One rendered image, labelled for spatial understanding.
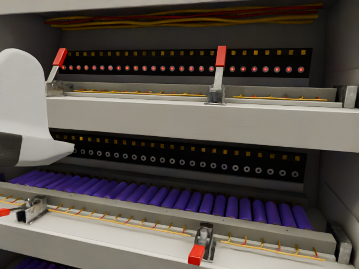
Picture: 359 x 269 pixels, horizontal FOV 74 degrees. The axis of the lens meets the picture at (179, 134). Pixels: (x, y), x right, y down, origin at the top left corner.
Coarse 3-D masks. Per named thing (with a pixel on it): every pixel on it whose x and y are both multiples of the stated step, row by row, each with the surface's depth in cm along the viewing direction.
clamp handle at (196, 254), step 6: (204, 234) 29; (204, 240) 29; (198, 246) 26; (204, 246) 26; (192, 252) 24; (198, 252) 24; (204, 252) 26; (192, 258) 23; (198, 258) 23; (192, 264) 23; (198, 264) 23
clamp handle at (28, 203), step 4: (28, 200) 36; (28, 204) 36; (4, 208) 33; (12, 208) 34; (16, 208) 34; (20, 208) 34; (24, 208) 35; (0, 212) 31; (4, 212) 32; (8, 212) 32; (12, 212) 33; (0, 216) 31
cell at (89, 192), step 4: (104, 180) 46; (96, 184) 44; (100, 184) 45; (104, 184) 45; (92, 188) 42; (96, 188) 43; (100, 188) 44; (84, 192) 41; (88, 192) 41; (92, 192) 42
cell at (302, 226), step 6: (294, 210) 37; (300, 210) 37; (294, 216) 36; (300, 216) 35; (306, 216) 35; (300, 222) 34; (306, 222) 34; (300, 228) 33; (306, 228) 32; (312, 228) 32
